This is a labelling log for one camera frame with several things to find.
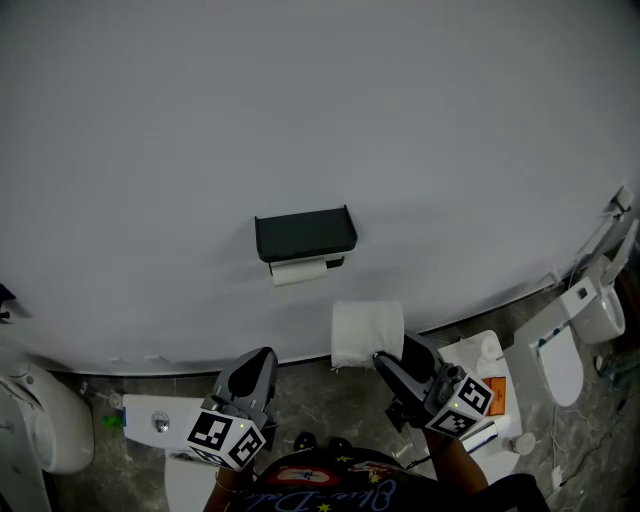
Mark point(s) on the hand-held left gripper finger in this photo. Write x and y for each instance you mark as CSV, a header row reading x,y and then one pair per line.
x,y
269,385
240,380

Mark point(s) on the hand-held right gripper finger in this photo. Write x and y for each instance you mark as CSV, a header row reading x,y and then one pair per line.
x,y
422,360
402,387

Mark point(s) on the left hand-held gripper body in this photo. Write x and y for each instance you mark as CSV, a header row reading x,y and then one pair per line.
x,y
222,440

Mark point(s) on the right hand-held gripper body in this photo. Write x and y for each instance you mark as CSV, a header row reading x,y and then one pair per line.
x,y
460,407

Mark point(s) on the white toilet paper roll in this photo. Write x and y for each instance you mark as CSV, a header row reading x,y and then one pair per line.
x,y
365,332

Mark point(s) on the person's left forearm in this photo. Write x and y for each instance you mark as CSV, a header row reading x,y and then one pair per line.
x,y
227,492

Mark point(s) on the person's right forearm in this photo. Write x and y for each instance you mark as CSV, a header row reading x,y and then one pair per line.
x,y
455,462

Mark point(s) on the white tankless toilet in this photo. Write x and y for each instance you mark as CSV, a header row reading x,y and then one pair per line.
x,y
500,460

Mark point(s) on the white toilet with square tank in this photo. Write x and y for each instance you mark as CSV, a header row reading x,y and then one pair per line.
x,y
560,370

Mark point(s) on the white paper roll on holder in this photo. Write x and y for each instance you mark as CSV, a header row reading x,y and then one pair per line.
x,y
297,273

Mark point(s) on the orange box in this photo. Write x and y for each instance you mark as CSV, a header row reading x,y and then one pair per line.
x,y
497,397

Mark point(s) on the white plastic jar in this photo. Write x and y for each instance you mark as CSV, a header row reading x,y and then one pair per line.
x,y
487,352

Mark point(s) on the person's left black shoe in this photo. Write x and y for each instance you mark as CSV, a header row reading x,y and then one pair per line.
x,y
304,441

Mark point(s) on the person's black shoe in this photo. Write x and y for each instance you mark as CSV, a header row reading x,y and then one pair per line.
x,y
304,441
340,444

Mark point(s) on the small white round container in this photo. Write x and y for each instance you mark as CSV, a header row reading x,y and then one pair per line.
x,y
523,443

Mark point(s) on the person's right black shoe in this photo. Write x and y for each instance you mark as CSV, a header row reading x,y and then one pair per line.
x,y
340,444

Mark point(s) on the green plastic bottle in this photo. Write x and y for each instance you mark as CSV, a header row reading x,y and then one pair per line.
x,y
112,421

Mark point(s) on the person's black printed shirt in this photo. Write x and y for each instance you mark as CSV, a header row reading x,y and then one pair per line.
x,y
350,490

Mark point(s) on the white floor urinal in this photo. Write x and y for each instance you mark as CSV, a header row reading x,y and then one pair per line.
x,y
60,430

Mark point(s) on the black wall shelf holder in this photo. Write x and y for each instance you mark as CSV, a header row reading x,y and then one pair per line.
x,y
302,232

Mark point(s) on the white wall grab rail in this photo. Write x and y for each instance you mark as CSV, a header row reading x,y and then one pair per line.
x,y
595,235

